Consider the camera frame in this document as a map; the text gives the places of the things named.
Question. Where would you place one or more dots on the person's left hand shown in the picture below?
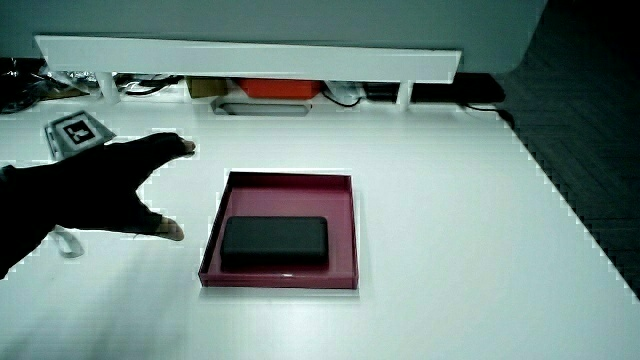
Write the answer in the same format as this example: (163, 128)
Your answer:
(95, 190)

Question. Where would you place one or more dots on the black battery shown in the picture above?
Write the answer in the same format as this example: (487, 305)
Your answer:
(275, 240)

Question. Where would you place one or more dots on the pink square plate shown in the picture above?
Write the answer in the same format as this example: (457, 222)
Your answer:
(295, 197)

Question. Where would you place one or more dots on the crumpled plastic bag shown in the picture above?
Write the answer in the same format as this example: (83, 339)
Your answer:
(30, 85)

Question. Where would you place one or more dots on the brown cardboard box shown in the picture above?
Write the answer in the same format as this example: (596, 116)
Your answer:
(206, 87)

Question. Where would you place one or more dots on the grey oval tray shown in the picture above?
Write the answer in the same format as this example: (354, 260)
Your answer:
(260, 108)

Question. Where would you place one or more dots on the white desk shelf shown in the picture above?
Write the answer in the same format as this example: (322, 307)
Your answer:
(250, 60)

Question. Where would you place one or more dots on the orange box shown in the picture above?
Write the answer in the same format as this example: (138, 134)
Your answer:
(280, 87)

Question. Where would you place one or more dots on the white plastic bag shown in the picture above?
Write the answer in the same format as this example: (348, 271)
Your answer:
(346, 90)

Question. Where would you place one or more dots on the black power strip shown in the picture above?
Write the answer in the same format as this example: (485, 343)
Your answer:
(450, 89)

